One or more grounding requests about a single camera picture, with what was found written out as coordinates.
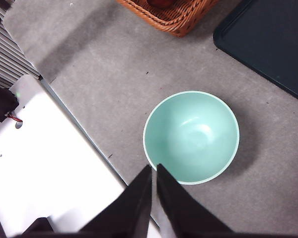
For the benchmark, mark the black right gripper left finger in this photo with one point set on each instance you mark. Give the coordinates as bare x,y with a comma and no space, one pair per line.
126,215

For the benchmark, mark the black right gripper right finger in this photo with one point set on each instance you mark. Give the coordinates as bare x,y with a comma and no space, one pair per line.
188,218

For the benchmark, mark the teal ceramic bowl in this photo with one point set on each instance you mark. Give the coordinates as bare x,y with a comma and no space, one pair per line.
193,138

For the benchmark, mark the dark green rectangular tray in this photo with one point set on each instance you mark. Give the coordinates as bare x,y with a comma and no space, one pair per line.
270,42

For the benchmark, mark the brown wicker basket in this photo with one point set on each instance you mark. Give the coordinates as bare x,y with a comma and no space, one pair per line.
183,17

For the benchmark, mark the ribbed grey aluminium rail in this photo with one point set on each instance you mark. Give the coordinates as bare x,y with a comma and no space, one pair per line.
7,57

